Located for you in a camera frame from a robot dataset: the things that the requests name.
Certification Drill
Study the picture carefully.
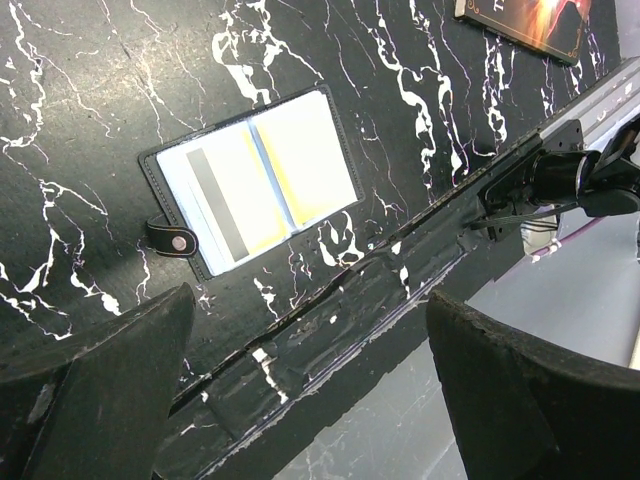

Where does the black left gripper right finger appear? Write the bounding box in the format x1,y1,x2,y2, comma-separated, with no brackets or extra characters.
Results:
426,291,639,479

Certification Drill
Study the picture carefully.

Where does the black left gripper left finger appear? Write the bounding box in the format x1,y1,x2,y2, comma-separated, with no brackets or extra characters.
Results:
1,284,195,479

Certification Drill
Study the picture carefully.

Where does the blue credit card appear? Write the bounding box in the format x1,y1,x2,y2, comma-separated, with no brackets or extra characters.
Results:
138,84,365,281

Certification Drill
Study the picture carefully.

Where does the thin card seen edge-on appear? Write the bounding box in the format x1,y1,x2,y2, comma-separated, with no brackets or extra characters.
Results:
186,126,290,262

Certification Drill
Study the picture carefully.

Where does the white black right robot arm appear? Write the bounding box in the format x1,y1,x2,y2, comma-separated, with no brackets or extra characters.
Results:
467,117,639,242

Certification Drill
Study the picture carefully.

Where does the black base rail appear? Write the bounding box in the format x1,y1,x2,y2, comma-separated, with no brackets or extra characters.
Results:
154,119,586,480

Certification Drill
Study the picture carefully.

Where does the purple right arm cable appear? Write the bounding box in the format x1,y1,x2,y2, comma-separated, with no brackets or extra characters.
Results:
529,214,611,264

